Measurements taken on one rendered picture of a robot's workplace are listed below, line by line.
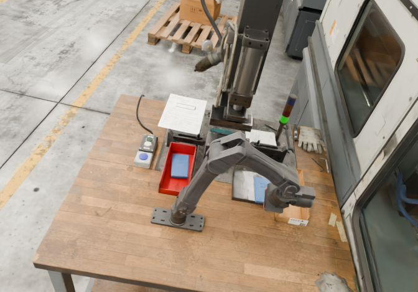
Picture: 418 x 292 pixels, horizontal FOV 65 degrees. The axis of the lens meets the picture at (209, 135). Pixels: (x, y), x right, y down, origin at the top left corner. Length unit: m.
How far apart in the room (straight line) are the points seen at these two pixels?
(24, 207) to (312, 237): 1.88
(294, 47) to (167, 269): 3.77
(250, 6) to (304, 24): 3.22
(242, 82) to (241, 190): 0.46
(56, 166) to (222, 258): 1.80
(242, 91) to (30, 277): 1.62
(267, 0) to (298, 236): 0.89
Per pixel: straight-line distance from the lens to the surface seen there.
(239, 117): 1.35
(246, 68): 1.25
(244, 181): 1.46
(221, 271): 1.23
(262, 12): 1.25
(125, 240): 1.26
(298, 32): 4.49
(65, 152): 2.85
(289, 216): 1.43
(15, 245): 2.41
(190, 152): 1.52
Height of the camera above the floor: 1.99
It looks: 41 degrees down
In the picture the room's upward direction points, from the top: 12 degrees clockwise
